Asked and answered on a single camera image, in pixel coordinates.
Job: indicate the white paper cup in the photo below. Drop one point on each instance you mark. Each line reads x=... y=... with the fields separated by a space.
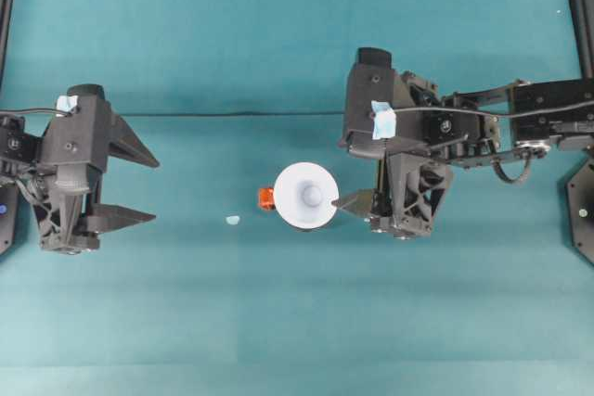
x=297 y=182

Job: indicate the blue tape label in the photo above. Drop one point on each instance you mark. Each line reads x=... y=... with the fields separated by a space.
x=67 y=104
x=383 y=122

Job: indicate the white paper scrap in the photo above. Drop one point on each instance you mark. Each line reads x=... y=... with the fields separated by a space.
x=233 y=220

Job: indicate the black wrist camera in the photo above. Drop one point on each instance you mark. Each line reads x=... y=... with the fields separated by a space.
x=79 y=136
x=366 y=90

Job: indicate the black frame rail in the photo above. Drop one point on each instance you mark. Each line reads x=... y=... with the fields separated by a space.
x=582 y=20
x=5 y=20

